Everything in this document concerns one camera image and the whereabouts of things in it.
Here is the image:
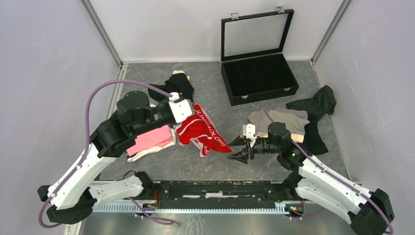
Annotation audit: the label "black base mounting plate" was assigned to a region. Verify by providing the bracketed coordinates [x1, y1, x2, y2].
[134, 180, 302, 210]

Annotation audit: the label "red boxer briefs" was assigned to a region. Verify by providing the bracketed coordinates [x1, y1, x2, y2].
[175, 103, 233, 157]

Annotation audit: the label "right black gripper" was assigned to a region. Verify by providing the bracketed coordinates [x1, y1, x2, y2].
[227, 134, 280, 165]

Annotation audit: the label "pink underwear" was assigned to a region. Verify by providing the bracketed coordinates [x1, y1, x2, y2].
[126, 125, 176, 162]

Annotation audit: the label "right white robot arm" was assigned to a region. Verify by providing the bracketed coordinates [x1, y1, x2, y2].
[228, 122, 394, 235]

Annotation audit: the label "dark striped black underwear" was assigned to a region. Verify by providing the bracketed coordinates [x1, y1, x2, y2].
[286, 85, 337, 155]

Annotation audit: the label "black display case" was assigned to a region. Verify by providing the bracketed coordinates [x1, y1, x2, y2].
[221, 7, 299, 106]

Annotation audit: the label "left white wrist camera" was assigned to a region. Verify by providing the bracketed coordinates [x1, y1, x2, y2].
[168, 92, 195, 123]

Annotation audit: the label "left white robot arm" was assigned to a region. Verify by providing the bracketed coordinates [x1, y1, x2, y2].
[38, 91, 193, 228]

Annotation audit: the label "grey striped underwear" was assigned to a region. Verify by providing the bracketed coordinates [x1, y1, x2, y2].
[274, 107, 308, 120]

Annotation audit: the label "beige grey ribbed underwear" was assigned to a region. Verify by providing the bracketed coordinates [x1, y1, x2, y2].
[248, 110, 309, 143]

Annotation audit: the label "black underwear with beige band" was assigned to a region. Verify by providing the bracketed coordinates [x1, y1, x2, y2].
[152, 70, 194, 102]

